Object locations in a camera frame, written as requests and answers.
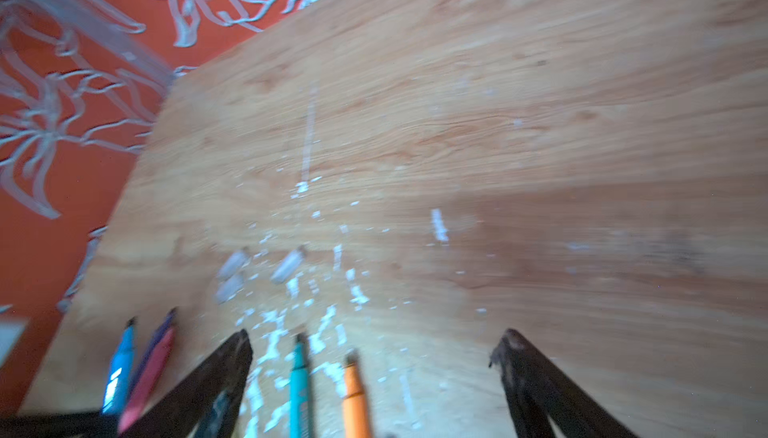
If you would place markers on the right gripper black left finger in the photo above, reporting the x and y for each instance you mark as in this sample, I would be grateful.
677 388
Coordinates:
205 403

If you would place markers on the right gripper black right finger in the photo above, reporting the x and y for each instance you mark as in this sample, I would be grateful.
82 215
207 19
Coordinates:
541 397

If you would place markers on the pink marker pen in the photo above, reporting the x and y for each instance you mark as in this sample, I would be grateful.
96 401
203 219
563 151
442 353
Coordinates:
147 380

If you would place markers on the blue marker pen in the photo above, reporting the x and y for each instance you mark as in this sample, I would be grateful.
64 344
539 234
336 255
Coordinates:
118 384

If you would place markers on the clear pen cap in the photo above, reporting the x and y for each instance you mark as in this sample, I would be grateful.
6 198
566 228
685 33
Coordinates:
288 266
229 287
234 263

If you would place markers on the purple marker pen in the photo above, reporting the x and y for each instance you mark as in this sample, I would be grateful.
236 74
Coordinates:
155 339

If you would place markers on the green marker pen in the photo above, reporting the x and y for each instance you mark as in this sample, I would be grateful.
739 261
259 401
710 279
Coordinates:
300 413

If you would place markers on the orange marker pen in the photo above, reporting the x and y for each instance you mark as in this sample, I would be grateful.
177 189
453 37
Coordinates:
355 409

